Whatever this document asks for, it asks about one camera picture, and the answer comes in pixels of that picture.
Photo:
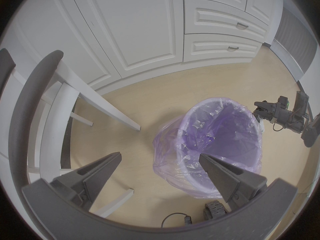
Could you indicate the white wardrobe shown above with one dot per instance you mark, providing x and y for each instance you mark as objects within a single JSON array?
[{"x": 137, "y": 21}]

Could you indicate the white trash bin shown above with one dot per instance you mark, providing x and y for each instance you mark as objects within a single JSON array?
[{"x": 191, "y": 177}]

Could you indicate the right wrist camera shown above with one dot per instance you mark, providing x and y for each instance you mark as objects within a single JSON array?
[{"x": 283, "y": 101}]

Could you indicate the purple plastic bag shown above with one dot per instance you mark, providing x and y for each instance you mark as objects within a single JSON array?
[{"x": 225, "y": 124}]

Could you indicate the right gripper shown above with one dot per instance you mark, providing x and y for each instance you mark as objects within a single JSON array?
[{"x": 280, "y": 114}]

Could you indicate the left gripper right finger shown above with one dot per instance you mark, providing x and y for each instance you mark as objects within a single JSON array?
[{"x": 225, "y": 179}]

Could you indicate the grey curtain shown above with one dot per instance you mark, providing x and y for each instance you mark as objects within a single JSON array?
[{"x": 297, "y": 39}]

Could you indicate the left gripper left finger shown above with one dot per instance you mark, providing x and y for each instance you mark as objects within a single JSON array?
[{"x": 100, "y": 176}]

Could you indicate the grey white chair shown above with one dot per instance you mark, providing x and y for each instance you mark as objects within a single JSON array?
[{"x": 75, "y": 89}]

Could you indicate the white printed wrapper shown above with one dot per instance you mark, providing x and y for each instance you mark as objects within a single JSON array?
[{"x": 261, "y": 125}]

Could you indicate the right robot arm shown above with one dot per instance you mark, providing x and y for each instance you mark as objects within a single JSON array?
[{"x": 300, "y": 119}]

